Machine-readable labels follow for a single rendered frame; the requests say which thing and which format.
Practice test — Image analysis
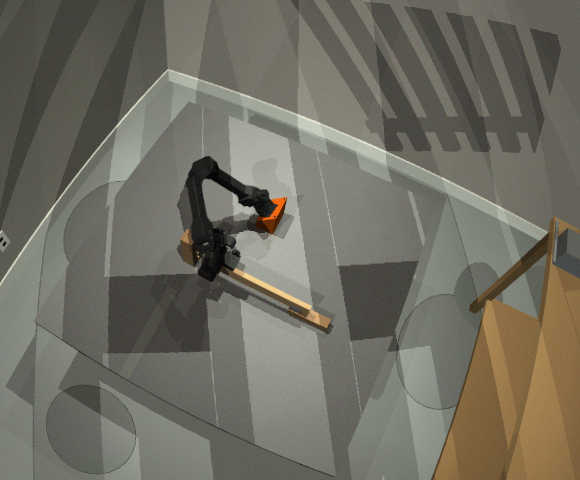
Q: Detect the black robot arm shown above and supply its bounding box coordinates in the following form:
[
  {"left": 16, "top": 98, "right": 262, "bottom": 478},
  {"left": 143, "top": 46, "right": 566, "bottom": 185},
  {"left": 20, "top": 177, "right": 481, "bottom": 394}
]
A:
[{"left": 186, "top": 156, "right": 278, "bottom": 274}]

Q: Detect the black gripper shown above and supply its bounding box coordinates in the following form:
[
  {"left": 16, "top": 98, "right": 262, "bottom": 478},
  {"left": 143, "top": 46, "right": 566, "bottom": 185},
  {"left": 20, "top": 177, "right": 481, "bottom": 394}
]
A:
[{"left": 198, "top": 233, "right": 236, "bottom": 282}]

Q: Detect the long wooden rail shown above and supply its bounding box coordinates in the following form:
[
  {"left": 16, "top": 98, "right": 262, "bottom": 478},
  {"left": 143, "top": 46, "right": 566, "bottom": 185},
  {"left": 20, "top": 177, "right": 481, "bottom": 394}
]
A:
[{"left": 220, "top": 266, "right": 312, "bottom": 316}]

